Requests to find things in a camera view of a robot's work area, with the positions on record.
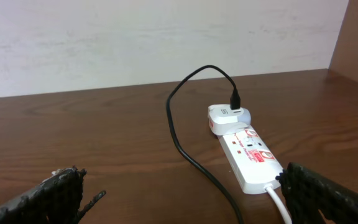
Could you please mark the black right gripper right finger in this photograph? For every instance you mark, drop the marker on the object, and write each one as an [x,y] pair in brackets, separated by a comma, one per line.
[312,198]

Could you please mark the white power strip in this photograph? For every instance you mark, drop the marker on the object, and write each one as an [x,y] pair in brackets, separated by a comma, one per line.
[252,162]

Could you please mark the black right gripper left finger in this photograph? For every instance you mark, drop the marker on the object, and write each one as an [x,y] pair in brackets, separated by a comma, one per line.
[56,199]

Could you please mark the white usb wall charger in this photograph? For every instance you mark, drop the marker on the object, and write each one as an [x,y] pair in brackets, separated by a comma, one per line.
[223,120]

